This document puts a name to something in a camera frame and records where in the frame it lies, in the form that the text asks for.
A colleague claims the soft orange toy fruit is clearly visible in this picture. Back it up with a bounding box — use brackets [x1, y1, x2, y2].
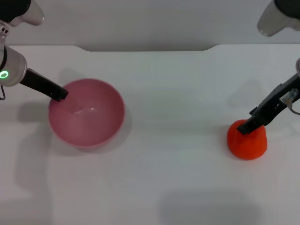
[226, 119, 268, 161]

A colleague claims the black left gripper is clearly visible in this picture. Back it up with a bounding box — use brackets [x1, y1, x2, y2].
[20, 67, 69, 102]

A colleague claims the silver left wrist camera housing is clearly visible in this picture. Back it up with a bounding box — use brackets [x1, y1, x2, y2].
[0, 0, 45, 27]

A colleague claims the grey right wrist cable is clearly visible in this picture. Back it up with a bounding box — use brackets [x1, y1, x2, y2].
[281, 88, 300, 114]

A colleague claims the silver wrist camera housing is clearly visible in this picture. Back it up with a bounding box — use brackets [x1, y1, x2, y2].
[256, 0, 300, 37]
[0, 0, 45, 27]

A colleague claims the pink plastic bowl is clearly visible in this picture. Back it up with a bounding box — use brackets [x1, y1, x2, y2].
[48, 78, 126, 151]

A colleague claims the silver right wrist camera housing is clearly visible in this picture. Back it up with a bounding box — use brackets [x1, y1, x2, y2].
[256, 0, 300, 37]

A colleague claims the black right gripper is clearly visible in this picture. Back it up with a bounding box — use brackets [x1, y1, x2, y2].
[236, 75, 300, 135]

